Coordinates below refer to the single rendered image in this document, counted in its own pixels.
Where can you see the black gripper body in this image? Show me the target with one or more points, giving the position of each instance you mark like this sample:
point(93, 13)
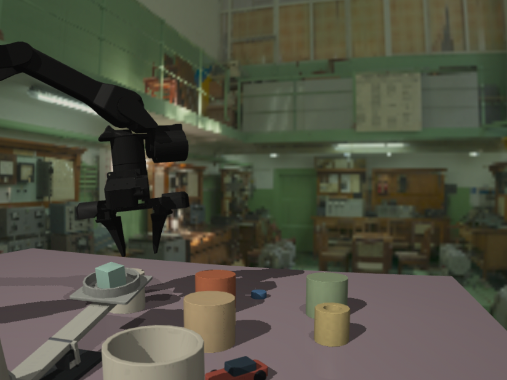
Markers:
point(166, 203)

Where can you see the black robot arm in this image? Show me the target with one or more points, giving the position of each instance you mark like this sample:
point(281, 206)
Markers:
point(119, 106)

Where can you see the green cylinder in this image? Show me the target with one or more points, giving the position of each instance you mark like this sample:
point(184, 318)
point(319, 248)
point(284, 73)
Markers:
point(325, 287)

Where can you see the blue cylinder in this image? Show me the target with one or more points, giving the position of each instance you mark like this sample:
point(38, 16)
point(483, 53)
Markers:
point(258, 294)

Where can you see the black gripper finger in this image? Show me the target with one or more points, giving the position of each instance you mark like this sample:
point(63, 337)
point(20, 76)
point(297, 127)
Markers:
point(158, 220)
point(114, 227)

